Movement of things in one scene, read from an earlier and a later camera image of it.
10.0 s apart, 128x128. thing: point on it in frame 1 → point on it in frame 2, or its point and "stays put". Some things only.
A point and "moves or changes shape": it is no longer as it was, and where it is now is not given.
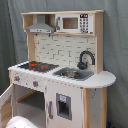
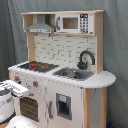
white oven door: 6,106 moves or changes shape
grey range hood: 41,26 stays put
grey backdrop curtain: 14,45 stays put
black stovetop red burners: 38,66 stays put
